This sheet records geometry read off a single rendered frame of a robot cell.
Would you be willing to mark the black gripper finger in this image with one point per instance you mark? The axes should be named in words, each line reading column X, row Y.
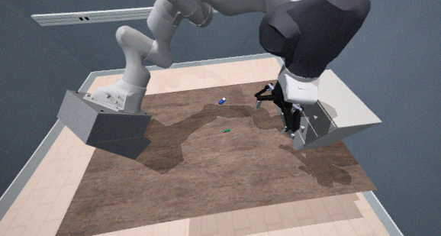
column 295, row 118
column 260, row 98

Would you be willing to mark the grey chest of drawers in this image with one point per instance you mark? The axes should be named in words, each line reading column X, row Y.
column 344, row 108

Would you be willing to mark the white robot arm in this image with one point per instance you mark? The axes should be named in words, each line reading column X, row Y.
column 309, row 34

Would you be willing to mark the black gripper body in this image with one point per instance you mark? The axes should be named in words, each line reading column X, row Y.
column 279, row 95

